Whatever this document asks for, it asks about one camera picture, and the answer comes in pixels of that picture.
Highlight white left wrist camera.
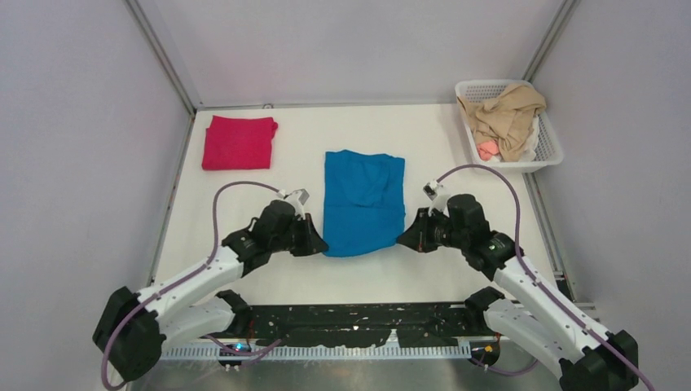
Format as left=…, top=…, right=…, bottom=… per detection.
left=276, top=188, right=310, bottom=218

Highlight pink garment in basket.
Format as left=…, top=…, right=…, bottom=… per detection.
left=476, top=140, right=501, bottom=162

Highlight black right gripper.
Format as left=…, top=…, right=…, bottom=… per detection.
left=397, top=207, right=468, bottom=253

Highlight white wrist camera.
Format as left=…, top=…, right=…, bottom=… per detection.
left=276, top=188, right=310, bottom=218
left=423, top=180, right=451, bottom=216

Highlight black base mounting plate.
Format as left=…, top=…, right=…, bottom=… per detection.
left=220, top=302, right=494, bottom=348

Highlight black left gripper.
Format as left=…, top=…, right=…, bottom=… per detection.
left=270, top=213, right=327, bottom=257

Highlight white plastic laundry basket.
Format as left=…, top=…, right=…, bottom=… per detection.
left=455, top=79, right=564, bottom=174

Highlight aluminium frame rail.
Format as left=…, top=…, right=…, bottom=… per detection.
left=124, top=0, right=201, bottom=117

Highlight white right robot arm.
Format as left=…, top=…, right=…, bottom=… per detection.
left=397, top=195, right=640, bottom=390

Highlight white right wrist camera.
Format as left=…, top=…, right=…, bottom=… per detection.
left=423, top=180, right=451, bottom=216

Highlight beige t shirt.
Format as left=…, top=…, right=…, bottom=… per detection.
left=457, top=83, right=547, bottom=163

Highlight white garment in basket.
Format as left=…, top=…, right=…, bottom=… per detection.
left=519, top=116, right=540, bottom=162

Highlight folded red t shirt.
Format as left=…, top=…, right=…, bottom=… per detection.
left=201, top=116, right=279, bottom=171

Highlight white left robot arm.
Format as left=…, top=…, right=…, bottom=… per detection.
left=92, top=200, right=329, bottom=390

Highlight white slotted cable duct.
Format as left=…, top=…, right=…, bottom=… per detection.
left=161, top=341, right=471, bottom=361

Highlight blue t shirt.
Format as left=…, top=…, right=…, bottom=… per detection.
left=323, top=150, right=406, bottom=257

